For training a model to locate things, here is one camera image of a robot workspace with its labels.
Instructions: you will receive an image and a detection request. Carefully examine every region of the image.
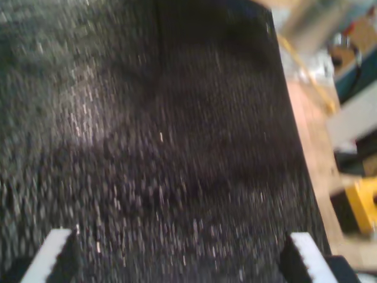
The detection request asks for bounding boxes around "yellow metal object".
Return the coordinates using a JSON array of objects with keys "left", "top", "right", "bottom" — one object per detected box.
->
[{"left": 343, "top": 179, "right": 377, "bottom": 234}]

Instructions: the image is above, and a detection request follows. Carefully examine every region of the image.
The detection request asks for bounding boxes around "blue box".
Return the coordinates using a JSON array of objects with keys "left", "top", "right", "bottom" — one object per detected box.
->
[{"left": 335, "top": 44, "right": 377, "bottom": 104}]

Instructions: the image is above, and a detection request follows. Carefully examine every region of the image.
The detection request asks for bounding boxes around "yellow network cable clear plug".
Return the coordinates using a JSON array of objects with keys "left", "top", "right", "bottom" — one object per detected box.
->
[{"left": 278, "top": 34, "right": 338, "bottom": 114}]

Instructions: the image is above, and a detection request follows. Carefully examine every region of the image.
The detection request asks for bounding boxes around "grey metal beam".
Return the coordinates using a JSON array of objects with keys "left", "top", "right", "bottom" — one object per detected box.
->
[{"left": 326, "top": 88, "right": 377, "bottom": 152}]

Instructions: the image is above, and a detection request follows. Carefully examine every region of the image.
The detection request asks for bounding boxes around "black bubble mat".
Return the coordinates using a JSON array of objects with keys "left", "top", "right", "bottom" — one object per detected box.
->
[{"left": 0, "top": 0, "right": 335, "bottom": 283}]

